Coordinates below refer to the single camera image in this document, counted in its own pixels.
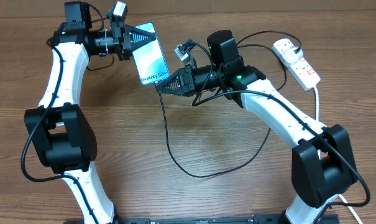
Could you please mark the white power strip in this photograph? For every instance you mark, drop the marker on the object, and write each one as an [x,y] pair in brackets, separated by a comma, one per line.
[301,70]

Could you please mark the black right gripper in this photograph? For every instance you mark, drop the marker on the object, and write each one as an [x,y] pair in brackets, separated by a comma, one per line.
[186,79]

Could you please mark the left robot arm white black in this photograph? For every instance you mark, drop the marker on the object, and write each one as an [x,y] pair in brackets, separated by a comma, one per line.
[61,143]

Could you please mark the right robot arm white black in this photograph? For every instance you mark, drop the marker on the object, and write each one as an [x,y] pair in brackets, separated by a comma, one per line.
[323,164]

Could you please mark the Galaxy smartphone blue screen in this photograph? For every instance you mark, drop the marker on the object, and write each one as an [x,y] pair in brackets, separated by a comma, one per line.
[149,59]

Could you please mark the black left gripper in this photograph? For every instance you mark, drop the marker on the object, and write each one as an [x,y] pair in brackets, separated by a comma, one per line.
[129,32]

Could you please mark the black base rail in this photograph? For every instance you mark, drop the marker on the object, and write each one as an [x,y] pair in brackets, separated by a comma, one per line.
[256,219]

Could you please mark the white USB charger plug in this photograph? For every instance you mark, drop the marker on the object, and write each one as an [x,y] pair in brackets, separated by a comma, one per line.
[292,55]

